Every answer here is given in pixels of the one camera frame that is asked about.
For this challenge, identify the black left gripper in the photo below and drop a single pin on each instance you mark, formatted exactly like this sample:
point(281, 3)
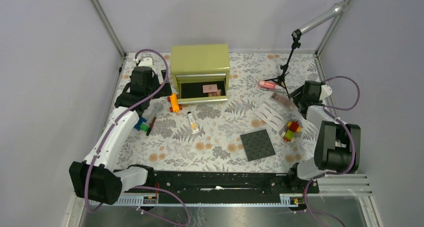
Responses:
point(155, 79)

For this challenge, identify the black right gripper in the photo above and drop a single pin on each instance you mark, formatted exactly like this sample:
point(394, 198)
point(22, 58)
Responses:
point(296, 99)

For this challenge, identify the pink square compact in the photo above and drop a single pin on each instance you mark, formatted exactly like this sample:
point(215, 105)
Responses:
point(210, 88)

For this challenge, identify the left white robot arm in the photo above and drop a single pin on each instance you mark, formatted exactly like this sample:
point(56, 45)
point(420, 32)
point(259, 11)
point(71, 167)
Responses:
point(95, 178)

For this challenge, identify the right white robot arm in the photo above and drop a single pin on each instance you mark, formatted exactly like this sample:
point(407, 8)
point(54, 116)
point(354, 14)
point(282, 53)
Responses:
point(337, 149)

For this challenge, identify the red yellow green toy blocks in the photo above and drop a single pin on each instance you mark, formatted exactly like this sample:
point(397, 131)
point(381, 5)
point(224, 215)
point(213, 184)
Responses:
point(290, 131)

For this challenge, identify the yellow toy car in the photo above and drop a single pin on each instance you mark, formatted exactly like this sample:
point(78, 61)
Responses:
point(175, 107)

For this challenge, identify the blue toy brick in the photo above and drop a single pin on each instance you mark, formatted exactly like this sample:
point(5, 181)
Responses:
point(137, 126)

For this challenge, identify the green toy brick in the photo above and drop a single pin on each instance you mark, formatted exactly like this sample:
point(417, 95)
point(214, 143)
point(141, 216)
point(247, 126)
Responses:
point(144, 127)

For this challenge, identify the white eyebrow stencil card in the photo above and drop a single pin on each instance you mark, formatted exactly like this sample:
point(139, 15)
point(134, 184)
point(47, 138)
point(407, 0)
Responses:
point(270, 117)

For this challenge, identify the red brown eyeliner pencil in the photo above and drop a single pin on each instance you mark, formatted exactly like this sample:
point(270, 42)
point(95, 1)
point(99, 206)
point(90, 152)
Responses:
point(151, 126)

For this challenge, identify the pink lotion bottle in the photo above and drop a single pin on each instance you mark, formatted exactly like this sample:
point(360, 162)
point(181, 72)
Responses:
point(267, 85)

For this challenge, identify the green drawer cabinet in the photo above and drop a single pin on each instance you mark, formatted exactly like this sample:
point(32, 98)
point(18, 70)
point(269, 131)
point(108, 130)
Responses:
point(192, 66)

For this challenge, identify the black tripod stand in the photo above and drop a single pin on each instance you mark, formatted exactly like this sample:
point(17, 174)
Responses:
point(280, 80)

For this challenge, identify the white cream tube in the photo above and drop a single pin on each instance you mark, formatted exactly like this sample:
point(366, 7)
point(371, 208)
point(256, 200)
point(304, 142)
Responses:
point(192, 123)

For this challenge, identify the black perforated square plate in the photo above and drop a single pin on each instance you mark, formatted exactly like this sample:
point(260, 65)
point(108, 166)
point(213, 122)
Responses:
point(257, 145)

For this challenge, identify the silver metal pole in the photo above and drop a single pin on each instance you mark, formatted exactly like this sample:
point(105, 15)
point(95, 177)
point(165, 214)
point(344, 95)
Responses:
point(336, 10)

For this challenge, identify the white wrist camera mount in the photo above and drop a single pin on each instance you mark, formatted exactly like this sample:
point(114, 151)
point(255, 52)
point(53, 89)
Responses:
point(325, 91)

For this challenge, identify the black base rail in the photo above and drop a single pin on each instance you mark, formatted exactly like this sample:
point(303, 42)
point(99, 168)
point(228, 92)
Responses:
point(194, 187)

